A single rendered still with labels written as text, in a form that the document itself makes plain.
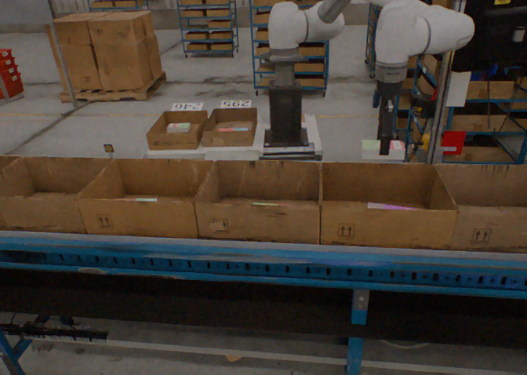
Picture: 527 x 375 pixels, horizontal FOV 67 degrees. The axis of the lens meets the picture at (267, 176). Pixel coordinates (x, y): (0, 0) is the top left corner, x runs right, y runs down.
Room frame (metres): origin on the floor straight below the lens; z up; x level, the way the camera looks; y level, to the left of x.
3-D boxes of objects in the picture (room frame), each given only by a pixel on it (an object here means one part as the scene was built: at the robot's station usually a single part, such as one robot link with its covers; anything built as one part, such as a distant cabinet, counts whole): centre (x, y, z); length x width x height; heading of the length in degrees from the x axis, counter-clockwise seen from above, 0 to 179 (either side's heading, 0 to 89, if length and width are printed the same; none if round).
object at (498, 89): (2.36, -1.28, 0.99); 0.40 x 0.30 x 0.10; 168
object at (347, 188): (1.10, -0.37, 0.96); 0.39 x 0.29 x 0.17; 82
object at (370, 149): (1.17, -0.38, 1.14); 0.13 x 0.07 x 0.04; 82
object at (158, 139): (2.26, 0.52, 0.80); 0.38 x 0.28 x 0.10; 175
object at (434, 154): (1.77, -0.82, 1.11); 0.12 x 0.05 x 0.88; 82
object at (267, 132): (2.17, -0.12, 0.91); 0.26 x 0.26 x 0.33; 87
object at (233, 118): (2.27, 0.20, 0.80); 0.38 x 0.28 x 0.10; 176
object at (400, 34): (1.17, -0.39, 1.51); 0.13 x 0.11 x 0.16; 102
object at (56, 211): (1.27, 0.80, 0.96); 0.39 x 0.29 x 0.17; 82
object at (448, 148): (1.79, -0.90, 0.85); 0.16 x 0.01 x 0.13; 82
